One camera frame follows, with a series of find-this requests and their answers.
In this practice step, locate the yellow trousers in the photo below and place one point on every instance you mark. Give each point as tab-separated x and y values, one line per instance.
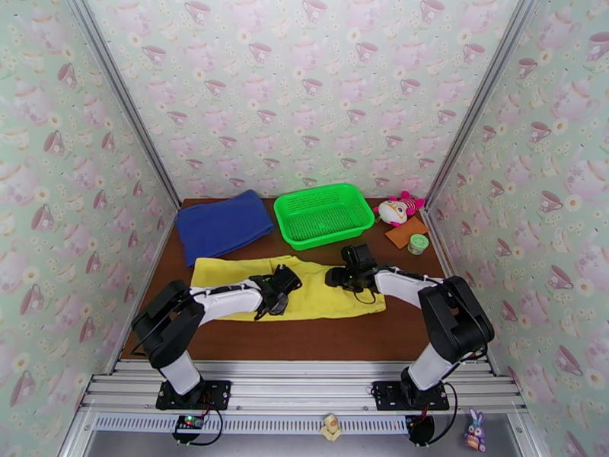
314	298

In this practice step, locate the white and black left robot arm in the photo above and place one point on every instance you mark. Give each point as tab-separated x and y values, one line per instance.
223	301

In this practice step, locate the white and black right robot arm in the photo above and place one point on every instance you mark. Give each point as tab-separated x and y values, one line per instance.
456	322

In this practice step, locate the folded blue trousers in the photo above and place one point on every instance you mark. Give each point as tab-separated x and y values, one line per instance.
223	227

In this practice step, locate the green plastic basket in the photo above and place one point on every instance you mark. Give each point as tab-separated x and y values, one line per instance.
323	215

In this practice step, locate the orange square cloth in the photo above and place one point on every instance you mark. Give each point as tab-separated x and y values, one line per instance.
402	233

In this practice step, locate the small green round container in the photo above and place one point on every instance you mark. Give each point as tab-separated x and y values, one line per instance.
418	244

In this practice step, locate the pink and white plush toy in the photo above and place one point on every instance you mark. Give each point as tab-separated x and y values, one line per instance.
397	210

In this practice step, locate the cream toy figurine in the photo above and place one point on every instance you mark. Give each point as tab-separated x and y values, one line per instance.
330	427

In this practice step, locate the small black circuit board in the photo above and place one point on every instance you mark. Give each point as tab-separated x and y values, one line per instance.
189	422

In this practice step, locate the purple bunny figurine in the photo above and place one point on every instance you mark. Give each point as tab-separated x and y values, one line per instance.
475	429

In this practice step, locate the aluminium frame rail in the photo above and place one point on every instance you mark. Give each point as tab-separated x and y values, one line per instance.
304	389

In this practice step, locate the aluminium table side rail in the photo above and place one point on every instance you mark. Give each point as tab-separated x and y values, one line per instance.
442	251

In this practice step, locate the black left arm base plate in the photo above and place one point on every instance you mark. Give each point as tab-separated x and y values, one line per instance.
219	393

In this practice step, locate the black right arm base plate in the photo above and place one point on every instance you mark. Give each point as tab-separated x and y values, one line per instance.
386	396

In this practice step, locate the black round mount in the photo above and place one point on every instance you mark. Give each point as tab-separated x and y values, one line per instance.
421	429

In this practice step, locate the aluminium corner post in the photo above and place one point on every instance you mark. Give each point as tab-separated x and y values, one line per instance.
121	89
485	89

